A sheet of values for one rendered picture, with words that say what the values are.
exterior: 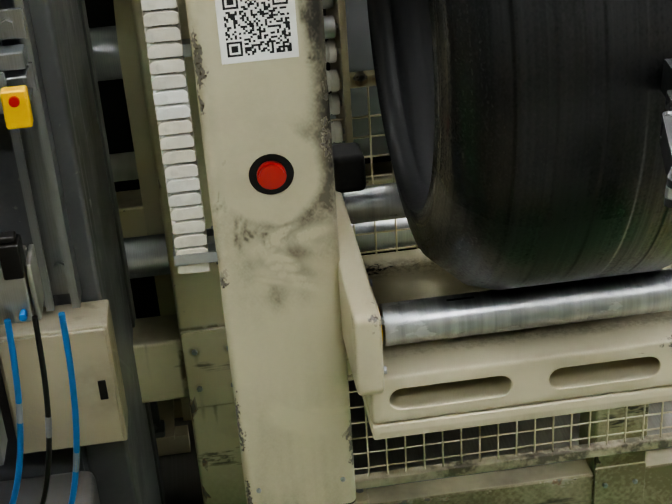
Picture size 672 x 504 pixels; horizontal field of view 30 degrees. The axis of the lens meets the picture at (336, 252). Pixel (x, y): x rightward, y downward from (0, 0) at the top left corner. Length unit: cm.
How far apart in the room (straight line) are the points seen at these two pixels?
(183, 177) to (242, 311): 16
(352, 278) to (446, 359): 13
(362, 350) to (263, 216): 17
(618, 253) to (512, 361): 18
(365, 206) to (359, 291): 27
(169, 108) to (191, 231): 14
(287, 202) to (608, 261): 33
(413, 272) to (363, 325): 37
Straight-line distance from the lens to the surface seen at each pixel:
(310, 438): 145
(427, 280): 157
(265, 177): 127
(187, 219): 131
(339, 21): 164
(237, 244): 131
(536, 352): 133
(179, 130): 126
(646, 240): 121
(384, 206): 154
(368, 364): 126
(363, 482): 203
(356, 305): 125
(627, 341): 136
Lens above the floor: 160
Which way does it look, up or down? 29 degrees down
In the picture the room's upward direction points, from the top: 4 degrees counter-clockwise
